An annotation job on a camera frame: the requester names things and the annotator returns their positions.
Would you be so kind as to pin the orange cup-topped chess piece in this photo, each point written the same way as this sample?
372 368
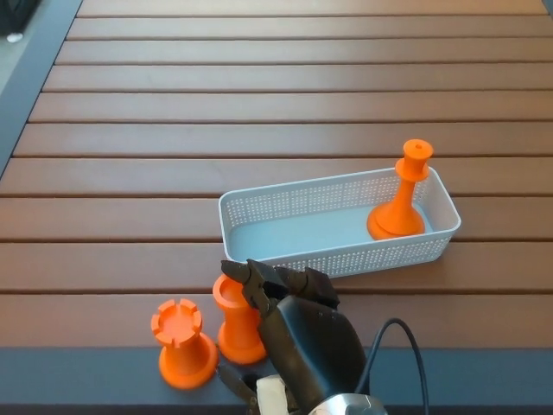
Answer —
235 328

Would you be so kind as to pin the orange tall spool-topped chess piece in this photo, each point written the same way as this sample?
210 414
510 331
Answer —
397 212

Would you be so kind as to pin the orange rook chess piece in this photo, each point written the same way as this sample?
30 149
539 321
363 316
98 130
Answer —
186 359

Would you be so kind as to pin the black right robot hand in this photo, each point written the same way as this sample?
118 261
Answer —
315 341

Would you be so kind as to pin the small white object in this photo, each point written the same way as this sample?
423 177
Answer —
14 37

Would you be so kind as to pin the white perforated plastic basket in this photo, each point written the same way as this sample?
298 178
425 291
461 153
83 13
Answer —
367 259

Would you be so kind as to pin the black furniture piece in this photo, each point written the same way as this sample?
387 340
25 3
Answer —
13 15

